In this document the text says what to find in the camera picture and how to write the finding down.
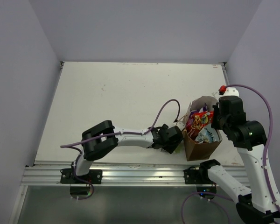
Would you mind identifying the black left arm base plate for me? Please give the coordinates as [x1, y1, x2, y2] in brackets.
[60, 168, 103, 184]

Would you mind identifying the green snack packet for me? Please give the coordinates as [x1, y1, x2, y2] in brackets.
[174, 146, 182, 154]

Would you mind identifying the pale blue snack packet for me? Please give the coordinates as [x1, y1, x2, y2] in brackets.
[195, 126, 220, 144]

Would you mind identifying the purple snack bag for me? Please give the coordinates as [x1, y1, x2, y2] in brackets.
[187, 103, 208, 125]

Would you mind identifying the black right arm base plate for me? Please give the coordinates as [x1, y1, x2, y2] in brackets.
[183, 166, 205, 184]

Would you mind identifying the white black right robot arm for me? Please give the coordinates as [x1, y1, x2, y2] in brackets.
[198, 96, 280, 224]

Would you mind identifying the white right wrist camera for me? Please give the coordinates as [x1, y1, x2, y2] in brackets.
[219, 85, 239, 97]

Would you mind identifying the red mixed snack bag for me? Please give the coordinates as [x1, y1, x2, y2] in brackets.
[186, 111, 213, 139]

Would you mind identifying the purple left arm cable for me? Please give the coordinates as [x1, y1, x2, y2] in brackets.
[60, 99, 181, 149]

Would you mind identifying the brown paper bag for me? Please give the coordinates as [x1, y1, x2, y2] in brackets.
[178, 96, 222, 161]

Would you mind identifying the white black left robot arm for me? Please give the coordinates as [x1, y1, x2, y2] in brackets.
[71, 120, 183, 183]

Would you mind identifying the aluminium table edge strip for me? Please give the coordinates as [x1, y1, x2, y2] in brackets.
[221, 62, 228, 82]

